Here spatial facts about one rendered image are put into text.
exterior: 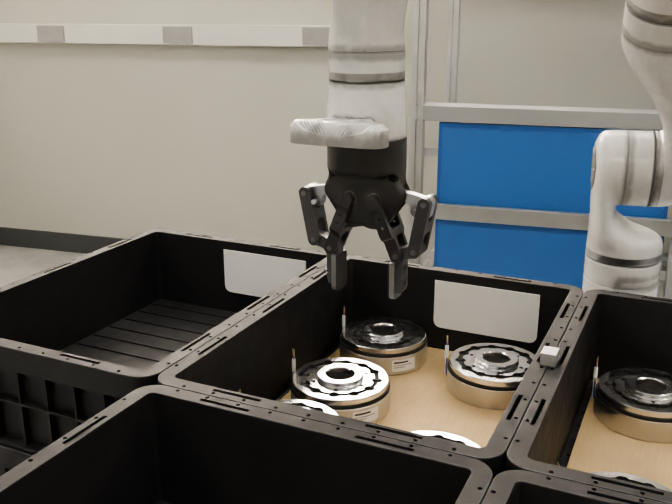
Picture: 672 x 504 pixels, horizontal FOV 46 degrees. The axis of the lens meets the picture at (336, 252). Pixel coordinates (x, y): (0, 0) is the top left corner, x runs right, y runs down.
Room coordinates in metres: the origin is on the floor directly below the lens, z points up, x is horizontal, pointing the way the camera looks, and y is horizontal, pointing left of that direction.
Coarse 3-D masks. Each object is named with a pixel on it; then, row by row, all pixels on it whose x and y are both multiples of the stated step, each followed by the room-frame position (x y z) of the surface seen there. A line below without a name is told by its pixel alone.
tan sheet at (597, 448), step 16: (592, 400) 0.76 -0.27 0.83; (592, 416) 0.72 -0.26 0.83; (592, 432) 0.69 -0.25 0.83; (608, 432) 0.69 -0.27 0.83; (576, 448) 0.66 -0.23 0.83; (592, 448) 0.66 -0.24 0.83; (608, 448) 0.66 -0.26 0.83; (624, 448) 0.66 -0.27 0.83; (640, 448) 0.66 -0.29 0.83; (656, 448) 0.66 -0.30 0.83; (576, 464) 0.63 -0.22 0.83; (592, 464) 0.63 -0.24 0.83; (608, 464) 0.63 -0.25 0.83; (624, 464) 0.63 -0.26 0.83; (640, 464) 0.63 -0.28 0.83; (656, 464) 0.63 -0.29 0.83; (656, 480) 0.61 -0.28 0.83
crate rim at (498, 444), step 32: (352, 256) 0.95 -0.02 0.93; (544, 288) 0.84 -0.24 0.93; (576, 288) 0.83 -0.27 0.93; (256, 320) 0.74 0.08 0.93; (192, 352) 0.66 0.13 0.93; (160, 384) 0.60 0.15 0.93; (192, 384) 0.60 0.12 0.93; (320, 416) 0.54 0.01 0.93; (512, 416) 0.54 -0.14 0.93; (448, 448) 0.50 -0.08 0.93; (480, 448) 0.50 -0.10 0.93
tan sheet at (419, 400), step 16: (336, 352) 0.88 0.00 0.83; (432, 352) 0.88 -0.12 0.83; (432, 368) 0.84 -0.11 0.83; (400, 384) 0.80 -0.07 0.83; (416, 384) 0.80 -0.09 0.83; (432, 384) 0.80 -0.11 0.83; (400, 400) 0.76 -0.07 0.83; (416, 400) 0.76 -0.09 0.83; (432, 400) 0.76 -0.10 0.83; (448, 400) 0.76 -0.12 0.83; (384, 416) 0.72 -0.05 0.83; (400, 416) 0.72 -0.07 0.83; (416, 416) 0.72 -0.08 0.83; (432, 416) 0.72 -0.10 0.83; (448, 416) 0.72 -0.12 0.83; (464, 416) 0.72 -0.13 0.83; (480, 416) 0.72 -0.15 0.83; (496, 416) 0.72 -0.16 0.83; (448, 432) 0.69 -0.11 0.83; (464, 432) 0.69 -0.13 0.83; (480, 432) 0.69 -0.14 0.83
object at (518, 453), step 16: (592, 304) 0.78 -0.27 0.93; (656, 304) 0.79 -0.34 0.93; (576, 320) 0.74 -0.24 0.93; (576, 336) 0.70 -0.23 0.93; (560, 352) 0.66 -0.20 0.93; (560, 368) 0.63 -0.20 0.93; (544, 384) 0.60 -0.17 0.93; (560, 384) 0.61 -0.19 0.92; (544, 400) 0.57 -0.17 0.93; (528, 416) 0.54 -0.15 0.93; (544, 416) 0.54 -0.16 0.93; (528, 432) 0.52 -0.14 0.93; (512, 448) 0.50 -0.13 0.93; (528, 448) 0.50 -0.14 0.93; (512, 464) 0.48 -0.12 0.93; (528, 464) 0.48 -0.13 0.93; (544, 464) 0.48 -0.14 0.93; (576, 480) 0.46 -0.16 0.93; (592, 480) 0.46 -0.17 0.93; (608, 480) 0.46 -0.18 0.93; (640, 496) 0.44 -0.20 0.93; (656, 496) 0.44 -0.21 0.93
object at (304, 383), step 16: (304, 368) 0.77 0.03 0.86; (320, 368) 0.77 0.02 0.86; (368, 368) 0.78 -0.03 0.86; (304, 384) 0.74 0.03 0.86; (320, 384) 0.73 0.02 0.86; (368, 384) 0.73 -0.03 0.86; (384, 384) 0.73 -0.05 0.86; (320, 400) 0.70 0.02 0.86; (336, 400) 0.70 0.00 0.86; (352, 400) 0.70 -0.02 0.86; (368, 400) 0.71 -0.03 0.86
